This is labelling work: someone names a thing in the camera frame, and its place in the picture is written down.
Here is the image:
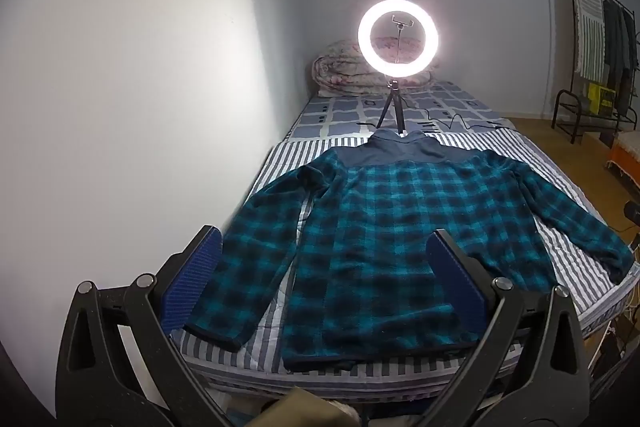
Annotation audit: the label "striped hanging garment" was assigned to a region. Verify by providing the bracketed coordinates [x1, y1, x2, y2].
[571, 0, 608, 78]

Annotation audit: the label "black metal clothes rack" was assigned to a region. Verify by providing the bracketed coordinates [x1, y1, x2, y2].
[552, 0, 640, 145]

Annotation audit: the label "dark hanging clothes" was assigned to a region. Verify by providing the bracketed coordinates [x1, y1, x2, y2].
[602, 0, 638, 118]

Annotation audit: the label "black power cable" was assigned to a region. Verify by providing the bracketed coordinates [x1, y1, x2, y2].
[415, 111, 507, 134]

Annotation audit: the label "yellow box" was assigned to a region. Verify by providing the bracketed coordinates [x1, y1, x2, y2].
[587, 82, 617, 112]

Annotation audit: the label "white ring light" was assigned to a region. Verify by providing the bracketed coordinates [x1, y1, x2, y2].
[357, 0, 441, 75]

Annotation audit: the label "teal plaid fleece jacket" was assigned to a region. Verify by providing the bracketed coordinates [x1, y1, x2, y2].
[170, 129, 636, 373]

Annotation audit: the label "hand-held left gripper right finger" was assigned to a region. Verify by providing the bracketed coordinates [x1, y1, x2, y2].
[425, 228, 593, 427]

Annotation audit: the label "blue patchwork bed sheet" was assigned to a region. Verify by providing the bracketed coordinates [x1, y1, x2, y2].
[285, 82, 516, 140]

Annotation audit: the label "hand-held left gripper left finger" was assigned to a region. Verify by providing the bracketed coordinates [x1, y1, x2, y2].
[55, 224, 233, 427]

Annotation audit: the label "orange stool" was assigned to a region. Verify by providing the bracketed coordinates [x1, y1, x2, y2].
[605, 132, 640, 180]

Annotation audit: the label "blue white striped bed cover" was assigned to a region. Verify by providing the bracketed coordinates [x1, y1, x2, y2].
[172, 127, 621, 403]

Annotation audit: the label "folded floral quilt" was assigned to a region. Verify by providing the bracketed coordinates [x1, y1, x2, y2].
[312, 39, 436, 98]

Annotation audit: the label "black tripod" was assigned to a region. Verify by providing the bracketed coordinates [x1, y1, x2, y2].
[376, 79, 407, 138]

